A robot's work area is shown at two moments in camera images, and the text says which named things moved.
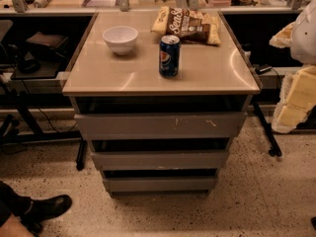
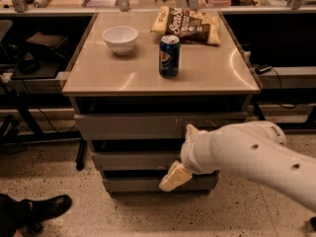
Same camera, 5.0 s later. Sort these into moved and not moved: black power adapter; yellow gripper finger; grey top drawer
Moved: yellow gripper finger
Not moved: grey top drawer; black power adapter
